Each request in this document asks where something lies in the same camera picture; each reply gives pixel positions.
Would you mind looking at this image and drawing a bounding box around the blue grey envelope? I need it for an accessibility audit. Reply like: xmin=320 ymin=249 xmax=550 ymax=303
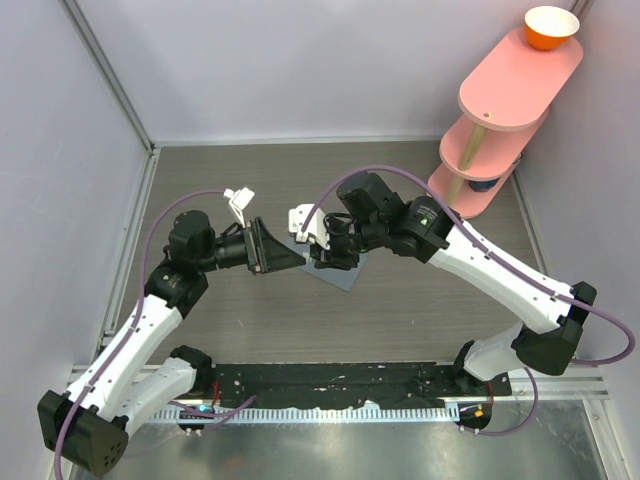
xmin=284 ymin=238 xmax=367 ymax=292

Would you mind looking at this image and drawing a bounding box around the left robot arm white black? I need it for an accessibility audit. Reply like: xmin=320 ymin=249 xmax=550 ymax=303
xmin=37 ymin=210 xmax=305 ymax=477

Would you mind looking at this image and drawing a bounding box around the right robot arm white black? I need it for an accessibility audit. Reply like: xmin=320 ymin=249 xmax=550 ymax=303
xmin=288 ymin=171 xmax=597 ymax=389

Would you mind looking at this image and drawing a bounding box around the blue object under shelf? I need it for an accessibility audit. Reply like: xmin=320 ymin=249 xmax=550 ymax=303
xmin=468 ymin=177 xmax=500 ymax=193

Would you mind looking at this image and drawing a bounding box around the pink three tier shelf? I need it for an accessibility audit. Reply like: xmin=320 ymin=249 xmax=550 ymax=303
xmin=428 ymin=27 xmax=583 ymax=219

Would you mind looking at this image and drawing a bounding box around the orange bowl white inside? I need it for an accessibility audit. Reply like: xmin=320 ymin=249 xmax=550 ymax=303
xmin=524 ymin=6 xmax=580 ymax=51

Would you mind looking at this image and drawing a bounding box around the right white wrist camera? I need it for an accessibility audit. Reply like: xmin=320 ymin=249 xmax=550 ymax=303
xmin=288 ymin=203 xmax=330 ymax=250

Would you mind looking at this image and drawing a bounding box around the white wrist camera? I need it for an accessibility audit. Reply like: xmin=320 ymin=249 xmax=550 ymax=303
xmin=288 ymin=203 xmax=330 ymax=250
xmin=223 ymin=187 xmax=255 ymax=228

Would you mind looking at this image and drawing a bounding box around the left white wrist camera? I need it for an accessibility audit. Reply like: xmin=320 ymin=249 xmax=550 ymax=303
xmin=223 ymin=187 xmax=255 ymax=228

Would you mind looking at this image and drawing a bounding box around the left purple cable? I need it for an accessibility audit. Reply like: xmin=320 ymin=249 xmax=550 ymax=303
xmin=52 ymin=188 xmax=259 ymax=480

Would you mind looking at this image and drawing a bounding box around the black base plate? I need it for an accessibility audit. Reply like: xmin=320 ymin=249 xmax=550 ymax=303
xmin=210 ymin=362 xmax=512 ymax=410

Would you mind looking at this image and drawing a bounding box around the white slotted cable duct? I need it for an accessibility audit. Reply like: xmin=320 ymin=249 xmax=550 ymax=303
xmin=149 ymin=404 xmax=461 ymax=425

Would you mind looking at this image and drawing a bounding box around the aluminium frame rail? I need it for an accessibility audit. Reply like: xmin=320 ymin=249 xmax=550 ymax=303
xmin=59 ymin=0 xmax=155 ymax=154

